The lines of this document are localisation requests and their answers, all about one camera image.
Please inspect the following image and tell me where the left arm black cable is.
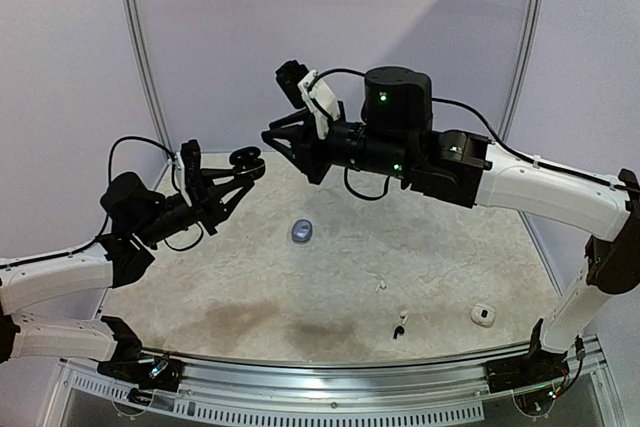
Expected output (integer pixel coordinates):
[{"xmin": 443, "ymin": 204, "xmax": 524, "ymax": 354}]
[{"xmin": 0, "ymin": 135, "xmax": 206, "ymax": 273}]

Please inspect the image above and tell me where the black stem earbud left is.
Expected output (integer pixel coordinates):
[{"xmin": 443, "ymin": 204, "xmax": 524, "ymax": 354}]
[{"xmin": 392, "ymin": 325, "xmax": 405, "ymax": 340}]

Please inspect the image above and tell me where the black earbud charging case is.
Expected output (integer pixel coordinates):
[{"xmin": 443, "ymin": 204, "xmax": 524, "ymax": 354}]
[{"xmin": 229, "ymin": 146, "xmax": 266, "ymax": 180}]

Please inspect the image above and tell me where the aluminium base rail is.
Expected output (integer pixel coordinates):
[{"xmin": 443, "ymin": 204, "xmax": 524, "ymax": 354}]
[{"xmin": 47, "ymin": 336, "xmax": 624, "ymax": 426}]

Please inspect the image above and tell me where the white stem earbud far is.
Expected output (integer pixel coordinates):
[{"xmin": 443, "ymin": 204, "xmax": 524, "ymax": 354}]
[{"xmin": 374, "ymin": 280, "xmax": 387, "ymax": 293}]

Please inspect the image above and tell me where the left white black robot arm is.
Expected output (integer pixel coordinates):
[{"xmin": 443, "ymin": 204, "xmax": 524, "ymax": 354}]
[{"xmin": 1, "ymin": 159, "xmax": 265, "ymax": 392}]

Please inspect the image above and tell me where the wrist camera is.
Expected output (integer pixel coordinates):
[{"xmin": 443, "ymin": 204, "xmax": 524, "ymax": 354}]
[
  {"xmin": 174, "ymin": 139, "xmax": 201, "ymax": 207},
  {"xmin": 275, "ymin": 60, "xmax": 341, "ymax": 140}
]

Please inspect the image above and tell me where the aluminium frame post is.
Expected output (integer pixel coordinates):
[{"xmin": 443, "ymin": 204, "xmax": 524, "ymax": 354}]
[
  {"xmin": 122, "ymin": 0, "xmax": 173, "ymax": 150},
  {"xmin": 498, "ymin": 0, "xmax": 543, "ymax": 140}
]

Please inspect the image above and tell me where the right aluminium frame post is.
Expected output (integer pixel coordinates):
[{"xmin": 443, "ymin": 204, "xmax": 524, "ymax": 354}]
[{"xmin": 498, "ymin": 0, "xmax": 543, "ymax": 140}]

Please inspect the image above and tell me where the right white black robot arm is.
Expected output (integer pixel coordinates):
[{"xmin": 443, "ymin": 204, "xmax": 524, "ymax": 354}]
[{"xmin": 262, "ymin": 60, "xmax": 639, "ymax": 403}]

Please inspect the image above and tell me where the left aluminium frame post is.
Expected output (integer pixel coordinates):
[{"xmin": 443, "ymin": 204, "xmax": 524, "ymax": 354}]
[{"xmin": 122, "ymin": 0, "xmax": 173, "ymax": 150}]

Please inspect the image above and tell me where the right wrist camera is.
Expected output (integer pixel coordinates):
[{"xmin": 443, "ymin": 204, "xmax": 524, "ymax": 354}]
[{"xmin": 275, "ymin": 60, "xmax": 341, "ymax": 140}]

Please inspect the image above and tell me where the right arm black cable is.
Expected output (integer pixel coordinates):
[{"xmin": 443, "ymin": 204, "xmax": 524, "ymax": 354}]
[{"xmin": 309, "ymin": 68, "xmax": 640, "ymax": 201}]

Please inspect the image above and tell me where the white earbud charging case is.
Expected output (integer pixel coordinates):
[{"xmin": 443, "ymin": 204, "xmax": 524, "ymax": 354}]
[{"xmin": 470, "ymin": 304, "xmax": 496, "ymax": 328}]

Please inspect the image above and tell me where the purple earbud charging case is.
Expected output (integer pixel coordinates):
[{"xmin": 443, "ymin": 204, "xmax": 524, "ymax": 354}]
[{"xmin": 291, "ymin": 219, "xmax": 313, "ymax": 244}]

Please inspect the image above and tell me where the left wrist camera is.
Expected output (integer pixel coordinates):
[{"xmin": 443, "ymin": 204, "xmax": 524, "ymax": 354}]
[{"xmin": 174, "ymin": 139, "xmax": 201, "ymax": 207}]

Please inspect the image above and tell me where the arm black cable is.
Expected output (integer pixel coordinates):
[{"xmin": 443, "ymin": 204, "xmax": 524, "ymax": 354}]
[
  {"xmin": 0, "ymin": 135, "xmax": 206, "ymax": 273},
  {"xmin": 309, "ymin": 68, "xmax": 640, "ymax": 201}
]

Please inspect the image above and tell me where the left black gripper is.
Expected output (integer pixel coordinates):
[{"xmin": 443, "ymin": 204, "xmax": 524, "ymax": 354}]
[{"xmin": 135, "ymin": 168, "xmax": 253, "ymax": 247}]

